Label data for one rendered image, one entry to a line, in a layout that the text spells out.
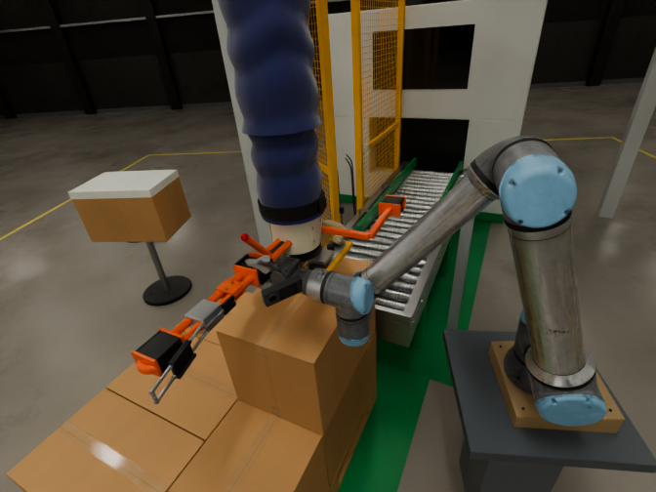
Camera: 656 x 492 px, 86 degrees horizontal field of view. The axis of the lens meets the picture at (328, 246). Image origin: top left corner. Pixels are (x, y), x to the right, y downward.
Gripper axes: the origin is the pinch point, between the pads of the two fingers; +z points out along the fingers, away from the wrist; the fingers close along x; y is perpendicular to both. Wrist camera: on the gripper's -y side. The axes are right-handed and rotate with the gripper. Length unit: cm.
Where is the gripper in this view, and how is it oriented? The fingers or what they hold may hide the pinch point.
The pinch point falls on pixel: (249, 272)
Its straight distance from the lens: 107.4
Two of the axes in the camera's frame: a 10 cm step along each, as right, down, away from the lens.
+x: -0.7, -8.5, -5.2
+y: 4.4, -4.9, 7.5
